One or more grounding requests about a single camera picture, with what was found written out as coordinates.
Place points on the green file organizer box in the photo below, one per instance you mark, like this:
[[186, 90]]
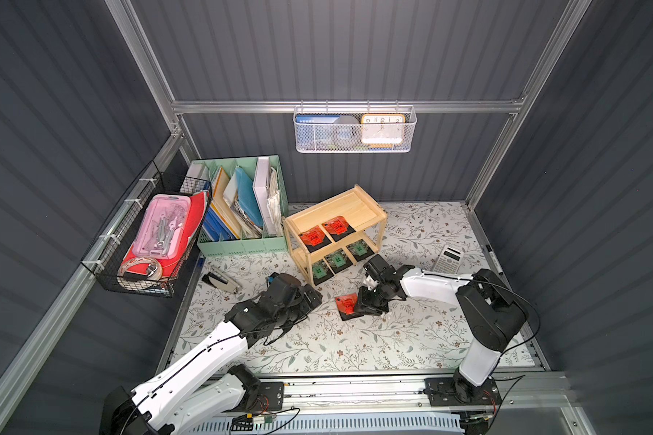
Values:
[[247, 204]]

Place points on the black wire side basket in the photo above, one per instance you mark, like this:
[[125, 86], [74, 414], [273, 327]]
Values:
[[114, 243]]

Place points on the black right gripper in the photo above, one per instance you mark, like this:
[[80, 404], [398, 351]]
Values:
[[375, 294]]

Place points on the white calculator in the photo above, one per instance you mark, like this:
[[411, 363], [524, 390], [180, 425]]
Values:
[[449, 261]]

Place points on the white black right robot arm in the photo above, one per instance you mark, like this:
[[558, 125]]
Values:
[[494, 314]]

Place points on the grey tape roll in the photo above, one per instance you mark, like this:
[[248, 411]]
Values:
[[346, 132]]

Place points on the blue box in wall basket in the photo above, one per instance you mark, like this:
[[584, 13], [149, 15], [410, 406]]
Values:
[[315, 132]]

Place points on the pink plastic case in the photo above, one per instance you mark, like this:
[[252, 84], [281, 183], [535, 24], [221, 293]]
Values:
[[159, 235]]

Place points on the black marker pen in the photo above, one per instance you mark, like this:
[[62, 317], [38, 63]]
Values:
[[494, 259]]

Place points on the white wire wall basket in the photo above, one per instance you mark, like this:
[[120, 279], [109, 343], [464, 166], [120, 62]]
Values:
[[358, 110]]

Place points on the yellow white clock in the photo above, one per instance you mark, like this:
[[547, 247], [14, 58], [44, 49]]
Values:
[[382, 129]]

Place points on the wooden two-tier shelf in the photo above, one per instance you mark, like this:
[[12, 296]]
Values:
[[362, 212]]

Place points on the red tea bag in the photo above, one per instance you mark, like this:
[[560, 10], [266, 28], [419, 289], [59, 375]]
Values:
[[314, 239], [347, 307], [338, 228]]

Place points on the clear tape roll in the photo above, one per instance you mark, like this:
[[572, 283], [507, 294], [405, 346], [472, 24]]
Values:
[[141, 268]]

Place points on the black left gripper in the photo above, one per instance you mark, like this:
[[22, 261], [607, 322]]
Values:
[[305, 296]]

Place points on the green tea bag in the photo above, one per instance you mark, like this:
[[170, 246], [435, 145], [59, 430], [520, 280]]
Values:
[[360, 250], [338, 261], [321, 272]]

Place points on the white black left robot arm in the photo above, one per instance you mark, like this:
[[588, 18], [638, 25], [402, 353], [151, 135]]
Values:
[[205, 382]]

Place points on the black stapler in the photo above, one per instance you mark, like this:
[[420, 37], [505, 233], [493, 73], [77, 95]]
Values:
[[219, 281]]

